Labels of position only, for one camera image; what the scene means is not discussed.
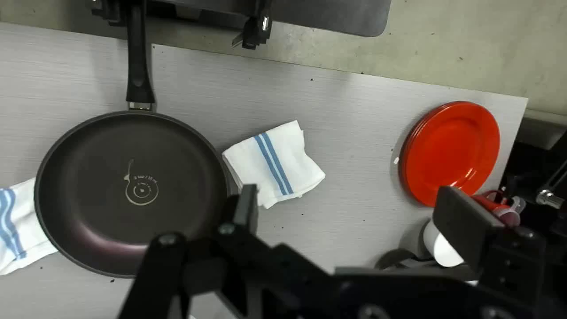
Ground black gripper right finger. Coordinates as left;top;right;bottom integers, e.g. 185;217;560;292
433;185;557;319

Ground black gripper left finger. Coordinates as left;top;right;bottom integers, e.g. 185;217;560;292
117;182;333;319

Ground white cloth with blue stripes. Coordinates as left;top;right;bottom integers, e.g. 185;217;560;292
0;175;59;278
222;118;328;210

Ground dark nonstick frying pan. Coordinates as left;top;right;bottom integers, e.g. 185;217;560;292
34;0;232;279

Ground white cup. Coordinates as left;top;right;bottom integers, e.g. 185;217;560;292
422;217;466;269

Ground small red bottle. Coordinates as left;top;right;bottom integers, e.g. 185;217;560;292
472;189;528;228

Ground red plate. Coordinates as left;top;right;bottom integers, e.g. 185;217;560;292
399;99;503;208

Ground black metal stand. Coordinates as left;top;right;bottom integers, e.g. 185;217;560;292
502;116;567;237

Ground black robot mount table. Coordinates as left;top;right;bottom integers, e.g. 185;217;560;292
147;0;394;38

